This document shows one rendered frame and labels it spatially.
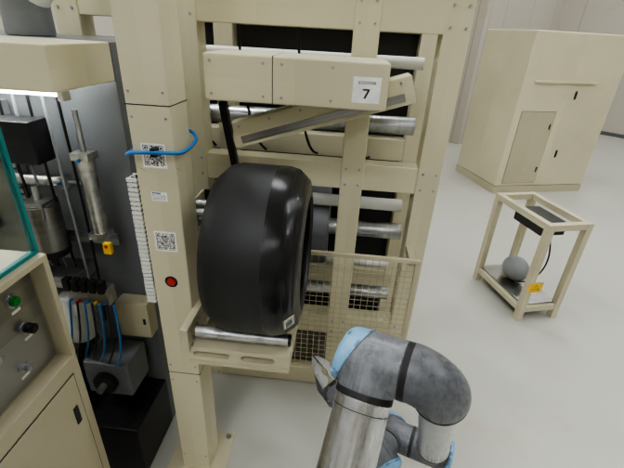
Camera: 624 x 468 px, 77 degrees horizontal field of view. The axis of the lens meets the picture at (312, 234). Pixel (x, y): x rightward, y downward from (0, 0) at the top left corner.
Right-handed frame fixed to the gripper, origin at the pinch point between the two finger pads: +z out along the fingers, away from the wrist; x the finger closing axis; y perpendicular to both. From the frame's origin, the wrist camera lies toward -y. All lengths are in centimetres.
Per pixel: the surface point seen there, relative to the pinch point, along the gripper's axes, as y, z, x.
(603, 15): 428, 201, 1030
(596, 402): 104, -121, 140
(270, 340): 19.8, 13.2, -6.1
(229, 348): 24.7, 19.2, -18.9
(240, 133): 10, 84, 26
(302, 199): -15.0, 40.3, 20.8
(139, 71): -31, 90, -1
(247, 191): -16, 50, 8
